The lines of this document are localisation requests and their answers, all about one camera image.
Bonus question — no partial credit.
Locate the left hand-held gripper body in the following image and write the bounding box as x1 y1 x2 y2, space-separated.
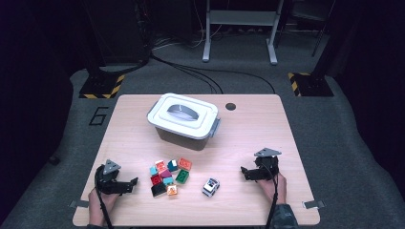
94 158 128 196

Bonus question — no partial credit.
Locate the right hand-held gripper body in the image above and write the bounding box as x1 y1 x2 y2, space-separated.
253 147 283 180

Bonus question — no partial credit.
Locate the black building block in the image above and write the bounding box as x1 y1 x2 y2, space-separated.
150 182 168 198

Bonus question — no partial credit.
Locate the white toy car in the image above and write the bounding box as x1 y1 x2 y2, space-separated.
202 177 221 198

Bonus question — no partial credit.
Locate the blue and white building block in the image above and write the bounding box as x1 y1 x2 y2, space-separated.
167 158 180 173

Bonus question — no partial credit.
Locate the clear brown storage box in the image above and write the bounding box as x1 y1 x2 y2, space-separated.
147 101 222 152

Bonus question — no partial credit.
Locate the white storage box lid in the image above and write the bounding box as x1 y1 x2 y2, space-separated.
146 93 220 140

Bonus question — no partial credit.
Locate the person's left hand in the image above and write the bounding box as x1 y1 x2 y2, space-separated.
88 189 120 212

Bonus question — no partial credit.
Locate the person's right hand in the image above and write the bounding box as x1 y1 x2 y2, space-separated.
257 175 288 205

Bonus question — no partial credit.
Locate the green building block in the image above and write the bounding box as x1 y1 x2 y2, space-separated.
175 169 190 185

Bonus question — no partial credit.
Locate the orange-red building block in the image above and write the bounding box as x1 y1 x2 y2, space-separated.
177 156 193 172

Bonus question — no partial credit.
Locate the black cabinet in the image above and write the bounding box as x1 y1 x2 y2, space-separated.
83 0 151 66

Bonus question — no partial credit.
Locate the white metal stand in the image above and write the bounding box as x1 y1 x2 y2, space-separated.
202 0 279 66

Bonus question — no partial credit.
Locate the left hand-held gripper cable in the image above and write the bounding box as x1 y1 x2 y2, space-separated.
94 173 115 229

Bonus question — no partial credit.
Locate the hand-held gripper cable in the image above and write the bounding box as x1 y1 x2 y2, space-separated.
263 161 281 229
94 173 115 229

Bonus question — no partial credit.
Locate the right hand-held gripper cable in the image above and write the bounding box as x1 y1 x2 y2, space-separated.
263 161 281 229

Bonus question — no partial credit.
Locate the black yellow striped base plate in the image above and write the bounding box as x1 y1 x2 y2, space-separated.
78 73 126 99
288 72 335 97

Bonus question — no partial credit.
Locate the thin black floor cable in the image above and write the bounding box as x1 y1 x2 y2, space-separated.
178 65 277 94

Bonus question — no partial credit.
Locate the black floor cable bundle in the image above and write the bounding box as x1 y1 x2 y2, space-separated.
149 53 224 94

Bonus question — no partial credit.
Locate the black stand post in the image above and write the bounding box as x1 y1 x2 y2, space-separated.
310 12 343 79
80 0 108 80

